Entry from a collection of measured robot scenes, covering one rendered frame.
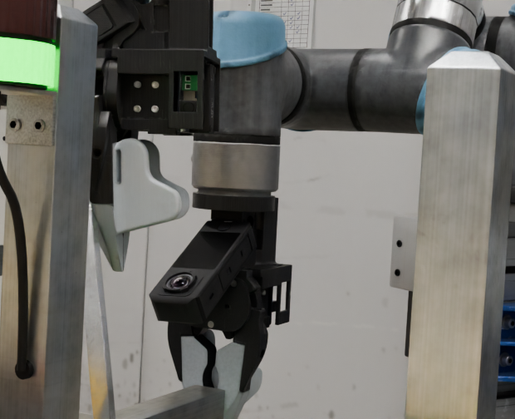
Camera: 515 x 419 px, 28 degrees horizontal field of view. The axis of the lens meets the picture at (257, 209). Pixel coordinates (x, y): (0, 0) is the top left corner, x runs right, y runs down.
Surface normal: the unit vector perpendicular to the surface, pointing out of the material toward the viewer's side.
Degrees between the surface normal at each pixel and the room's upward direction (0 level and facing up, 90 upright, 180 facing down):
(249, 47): 88
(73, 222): 90
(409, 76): 75
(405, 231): 90
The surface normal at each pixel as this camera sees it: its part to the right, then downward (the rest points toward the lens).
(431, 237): -0.46, 0.02
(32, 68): 0.77, 0.07
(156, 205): -0.12, 0.11
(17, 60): 0.55, 0.07
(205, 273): -0.23, -0.84
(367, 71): -0.42, -0.36
